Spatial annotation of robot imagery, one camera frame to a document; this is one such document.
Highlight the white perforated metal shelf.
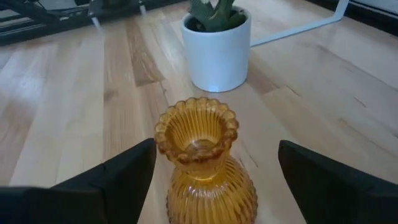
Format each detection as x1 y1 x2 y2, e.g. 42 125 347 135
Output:
250 0 349 47

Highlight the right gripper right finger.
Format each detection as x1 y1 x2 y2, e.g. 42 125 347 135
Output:
279 139 398 224

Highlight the amber ribbed glass candle holder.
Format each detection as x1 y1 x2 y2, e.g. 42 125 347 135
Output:
154 96 259 224

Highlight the white pot with green plant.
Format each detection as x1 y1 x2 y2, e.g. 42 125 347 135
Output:
181 0 252 93

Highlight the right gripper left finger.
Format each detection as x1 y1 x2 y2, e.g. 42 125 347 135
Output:
0 138 157 224

